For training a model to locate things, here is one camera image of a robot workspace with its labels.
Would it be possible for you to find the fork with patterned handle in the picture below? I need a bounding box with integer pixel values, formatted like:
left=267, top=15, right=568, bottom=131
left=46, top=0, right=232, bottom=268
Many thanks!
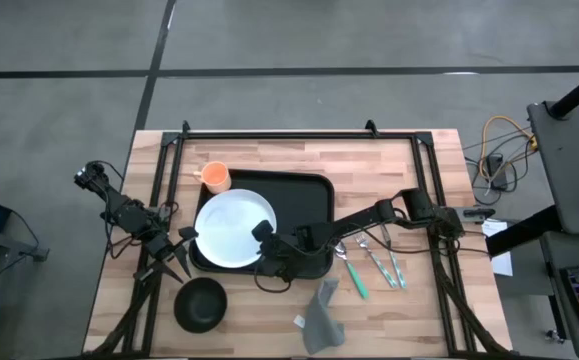
left=353, top=232, right=399, bottom=289

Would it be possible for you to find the black cart base bar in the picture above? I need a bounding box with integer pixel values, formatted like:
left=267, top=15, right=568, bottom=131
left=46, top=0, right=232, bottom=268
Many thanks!
left=485, top=203, right=563, bottom=259

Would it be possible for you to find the white paper sheet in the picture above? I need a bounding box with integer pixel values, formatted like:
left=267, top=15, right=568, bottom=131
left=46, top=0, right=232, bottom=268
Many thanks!
left=481, top=219, right=514, bottom=278

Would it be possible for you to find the spoon with green handle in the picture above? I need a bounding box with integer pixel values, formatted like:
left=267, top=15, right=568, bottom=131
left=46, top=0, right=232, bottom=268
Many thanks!
left=334, top=241, right=370, bottom=301

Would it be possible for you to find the black power adapter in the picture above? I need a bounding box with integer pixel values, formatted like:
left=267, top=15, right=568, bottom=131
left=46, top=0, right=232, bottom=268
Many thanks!
left=486, top=153, right=508, bottom=191

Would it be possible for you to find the black looped cable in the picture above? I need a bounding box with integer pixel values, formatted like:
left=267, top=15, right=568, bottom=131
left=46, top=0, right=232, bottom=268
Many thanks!
left=252, top=257, right=294, bottom=295

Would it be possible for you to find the grey cloth napkin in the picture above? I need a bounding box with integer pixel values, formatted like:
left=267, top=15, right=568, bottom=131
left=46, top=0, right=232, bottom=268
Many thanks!
left=292, top=277, right=346, bottom=356

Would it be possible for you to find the white round plate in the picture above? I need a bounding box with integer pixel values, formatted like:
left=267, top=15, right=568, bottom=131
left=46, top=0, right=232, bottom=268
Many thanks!
left=194, top=188, right=278, bottom=269

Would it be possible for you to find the grey side desk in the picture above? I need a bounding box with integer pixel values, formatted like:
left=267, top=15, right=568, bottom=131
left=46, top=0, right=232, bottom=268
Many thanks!
left=538, top=232, right=579, bottom=360

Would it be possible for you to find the orange cup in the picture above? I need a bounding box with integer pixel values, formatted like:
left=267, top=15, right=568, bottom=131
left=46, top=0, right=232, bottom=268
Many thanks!
left=192, top=160, right=233, bottom=195

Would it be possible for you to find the black plastic tray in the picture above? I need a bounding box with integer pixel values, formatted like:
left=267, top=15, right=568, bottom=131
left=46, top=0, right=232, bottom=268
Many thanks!
left=187, top=168, right=336, bottom=280

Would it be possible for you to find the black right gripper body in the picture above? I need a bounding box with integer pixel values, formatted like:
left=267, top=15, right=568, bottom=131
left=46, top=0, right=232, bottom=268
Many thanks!
left=250, top=218, right=320, bottom=281

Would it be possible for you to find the black aluminium table frame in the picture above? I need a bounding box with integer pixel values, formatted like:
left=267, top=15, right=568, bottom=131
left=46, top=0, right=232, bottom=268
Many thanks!
left=88, top=119, right=510, bottom=359

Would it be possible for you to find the grey metal cart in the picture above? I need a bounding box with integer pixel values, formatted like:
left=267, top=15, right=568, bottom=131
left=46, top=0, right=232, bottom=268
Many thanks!
left=526, top=99, right=579, bottom=236

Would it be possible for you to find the yellow cable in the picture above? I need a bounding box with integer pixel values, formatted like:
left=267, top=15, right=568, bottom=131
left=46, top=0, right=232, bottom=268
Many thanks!
left=477, top=115, right=539, bottom=182

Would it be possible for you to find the black bowl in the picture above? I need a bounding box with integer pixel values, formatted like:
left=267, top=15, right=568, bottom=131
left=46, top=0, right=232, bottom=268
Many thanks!
left=172, top=276, right=229, bottom=335

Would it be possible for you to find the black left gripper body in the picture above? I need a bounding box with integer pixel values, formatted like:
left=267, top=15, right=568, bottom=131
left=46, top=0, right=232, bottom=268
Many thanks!
left=133, top=225, right=200, bottom=282

